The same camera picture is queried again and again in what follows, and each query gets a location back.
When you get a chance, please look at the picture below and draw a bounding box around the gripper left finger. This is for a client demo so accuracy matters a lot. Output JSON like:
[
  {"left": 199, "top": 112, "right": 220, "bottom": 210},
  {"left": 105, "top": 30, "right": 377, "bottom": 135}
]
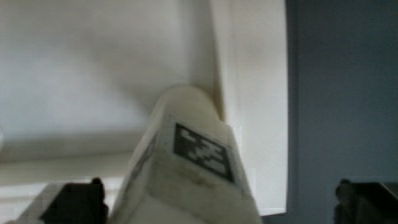
[{"left": 23, "top": 178, "right": 108, "bottom": 224}]

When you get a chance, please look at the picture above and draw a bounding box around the white leg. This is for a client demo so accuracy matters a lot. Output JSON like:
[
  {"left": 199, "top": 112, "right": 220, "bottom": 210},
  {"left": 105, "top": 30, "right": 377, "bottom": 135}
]
[{"left": 108, "top": 85, "right": 261, "bottom": 224}]

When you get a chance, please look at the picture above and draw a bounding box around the white square tabletop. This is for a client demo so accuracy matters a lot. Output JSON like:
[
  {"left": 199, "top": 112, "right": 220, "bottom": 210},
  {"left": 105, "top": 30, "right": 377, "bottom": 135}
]
[{"left": 0, "top": 0, "right": 288, "bottom": 223}]

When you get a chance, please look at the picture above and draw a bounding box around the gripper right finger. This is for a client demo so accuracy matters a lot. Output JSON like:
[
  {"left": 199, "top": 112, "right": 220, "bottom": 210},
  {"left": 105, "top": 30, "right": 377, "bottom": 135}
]
[{"left": 334, "top": 179, "right": 398, "bottom": 224}]

